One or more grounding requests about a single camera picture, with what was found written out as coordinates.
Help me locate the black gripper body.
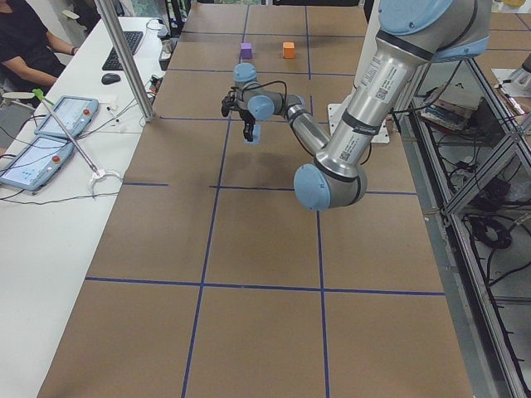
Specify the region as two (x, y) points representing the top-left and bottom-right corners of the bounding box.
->
(239, 109), (256, 125)

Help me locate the blue foam block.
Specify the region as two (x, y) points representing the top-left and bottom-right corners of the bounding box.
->
(244, 124), (261, 146)

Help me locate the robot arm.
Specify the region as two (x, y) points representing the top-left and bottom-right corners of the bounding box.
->
(221, 1), (491, 211)

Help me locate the purple foam block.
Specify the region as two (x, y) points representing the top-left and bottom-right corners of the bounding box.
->
(240, 42), (253, 60)

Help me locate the orange foam block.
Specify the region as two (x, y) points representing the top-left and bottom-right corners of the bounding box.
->
(282, 41), (295, 59)

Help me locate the metal cup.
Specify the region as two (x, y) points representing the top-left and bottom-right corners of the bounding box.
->
(160, 39), (173, 60)

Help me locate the black keyboard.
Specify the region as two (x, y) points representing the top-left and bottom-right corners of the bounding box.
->
(101, 31), (144, 71)

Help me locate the black computer mouse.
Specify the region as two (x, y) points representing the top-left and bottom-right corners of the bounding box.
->
(100, 73), (121, 85)

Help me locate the upper teach pendant tablet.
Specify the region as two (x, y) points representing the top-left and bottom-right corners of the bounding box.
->
(35, 95), (99, 138)

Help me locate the teach pendant tablet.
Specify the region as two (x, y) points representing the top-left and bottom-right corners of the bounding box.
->
(1, 135), (74, 192)
(35, 95), (99, 138)

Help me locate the lower teach pendant tablet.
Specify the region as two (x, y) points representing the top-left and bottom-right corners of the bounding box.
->
(1, 135), (74, 192)

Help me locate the stack of books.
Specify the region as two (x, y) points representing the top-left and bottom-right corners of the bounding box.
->
(420, 84), (481, 130)

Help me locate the metal reacher stick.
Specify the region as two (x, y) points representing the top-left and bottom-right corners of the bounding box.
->
(32, 89), (123, 197)

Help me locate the seated person black shirt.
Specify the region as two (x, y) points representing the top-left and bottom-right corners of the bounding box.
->
(1, 1), (79, 93)

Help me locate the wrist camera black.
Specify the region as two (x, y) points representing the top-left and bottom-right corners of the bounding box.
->
(221, 90), (237, 118)

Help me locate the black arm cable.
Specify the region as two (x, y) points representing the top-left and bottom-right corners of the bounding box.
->
(236, 80), (288, 100)

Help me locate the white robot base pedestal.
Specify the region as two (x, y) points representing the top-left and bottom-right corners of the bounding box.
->
(327, 74), (392, 144)

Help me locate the aluminium frame post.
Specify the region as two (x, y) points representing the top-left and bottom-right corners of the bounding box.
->
(95, 0), (154, 122)

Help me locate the aluminium side frame rack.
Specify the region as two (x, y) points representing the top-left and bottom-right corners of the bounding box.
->
(393, 32), (530, 397)

